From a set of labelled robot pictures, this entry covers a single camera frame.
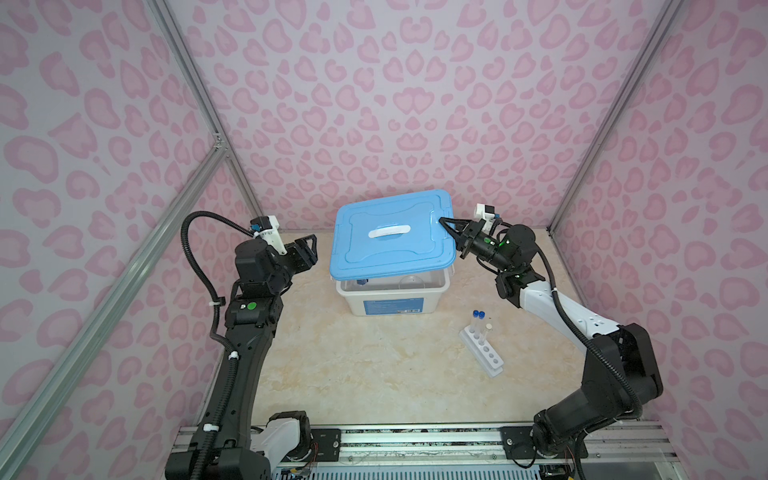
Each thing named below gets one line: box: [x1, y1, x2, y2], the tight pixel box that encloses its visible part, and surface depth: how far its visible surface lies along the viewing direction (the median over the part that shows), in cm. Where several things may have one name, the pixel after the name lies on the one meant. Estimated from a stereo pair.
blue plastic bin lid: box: [329, 190, 456, 280], surface depth 78 cm
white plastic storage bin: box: [336, 268, 452, 316], surface depth 93 cm
